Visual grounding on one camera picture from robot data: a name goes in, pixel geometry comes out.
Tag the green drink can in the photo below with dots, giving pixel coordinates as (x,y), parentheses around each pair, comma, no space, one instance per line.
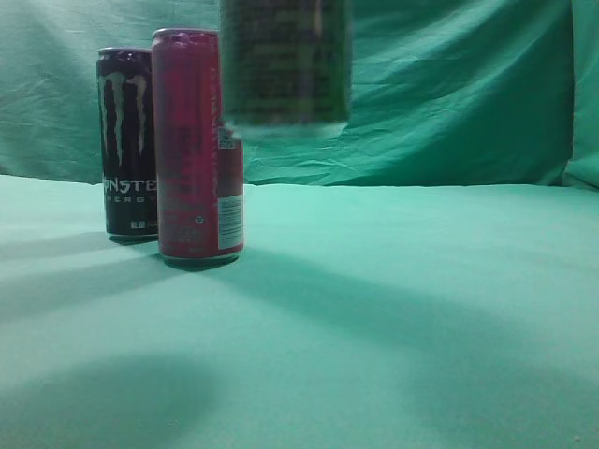
(286,68)

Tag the pink energy drink can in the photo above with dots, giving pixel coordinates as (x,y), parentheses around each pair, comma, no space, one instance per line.
(199,165)

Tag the green tablecloth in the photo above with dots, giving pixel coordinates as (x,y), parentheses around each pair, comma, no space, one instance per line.
(389,317)

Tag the green backdrop cloth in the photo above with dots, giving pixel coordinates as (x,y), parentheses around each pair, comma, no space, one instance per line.
(444,92)

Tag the black Monster energy can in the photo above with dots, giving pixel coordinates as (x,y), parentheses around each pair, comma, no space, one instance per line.
(125,100)

